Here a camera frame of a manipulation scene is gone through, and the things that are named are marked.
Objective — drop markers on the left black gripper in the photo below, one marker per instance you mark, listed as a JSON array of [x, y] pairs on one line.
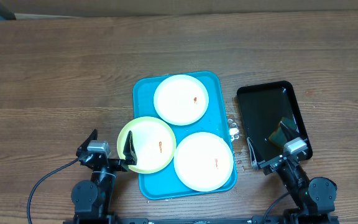
[[123, 165]]

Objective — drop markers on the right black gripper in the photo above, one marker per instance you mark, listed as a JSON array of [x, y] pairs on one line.
[[274, 164]]

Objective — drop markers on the yellow-green plate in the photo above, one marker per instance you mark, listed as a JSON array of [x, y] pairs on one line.
[[154, 144]]

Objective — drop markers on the white plate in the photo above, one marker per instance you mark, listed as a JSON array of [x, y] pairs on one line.
[[203, 162], [181, 100]]

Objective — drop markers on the green yellow sponge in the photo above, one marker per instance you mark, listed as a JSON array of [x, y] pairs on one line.
[[274, 138]]

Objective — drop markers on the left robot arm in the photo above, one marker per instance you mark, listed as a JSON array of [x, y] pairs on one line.
[[92, 198]]

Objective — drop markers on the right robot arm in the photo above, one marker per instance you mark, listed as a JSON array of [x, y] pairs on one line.
[[314, 198]]

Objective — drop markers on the black water tray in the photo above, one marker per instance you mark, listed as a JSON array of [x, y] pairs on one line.
[[262, 107]]

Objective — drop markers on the teal plastic tray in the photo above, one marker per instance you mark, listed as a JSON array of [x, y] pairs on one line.
[[165, 184]]

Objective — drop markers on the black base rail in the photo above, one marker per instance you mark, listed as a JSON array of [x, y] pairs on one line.
[[197, 221]]

